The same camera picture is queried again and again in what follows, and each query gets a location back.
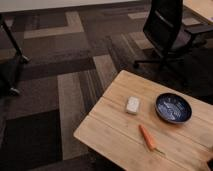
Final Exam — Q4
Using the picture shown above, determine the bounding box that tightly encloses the dark blue patterned bowl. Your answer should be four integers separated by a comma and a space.
155, 93, 192, 124

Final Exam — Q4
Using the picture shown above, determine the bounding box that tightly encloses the black office chair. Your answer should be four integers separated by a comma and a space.
133, 0, 213, 68

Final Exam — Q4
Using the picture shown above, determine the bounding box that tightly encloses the white sponge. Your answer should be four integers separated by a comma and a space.
126, 96, 140, 114

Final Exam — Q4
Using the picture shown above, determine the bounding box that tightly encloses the light wooden desk corner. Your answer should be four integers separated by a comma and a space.
183, 0, 213, 23

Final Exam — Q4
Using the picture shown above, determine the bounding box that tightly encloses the orange toy carrot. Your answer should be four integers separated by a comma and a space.
139, 124, 164, 154

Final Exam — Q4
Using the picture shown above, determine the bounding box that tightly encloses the black chair base left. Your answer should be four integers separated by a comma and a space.
0, 13, 29, 96

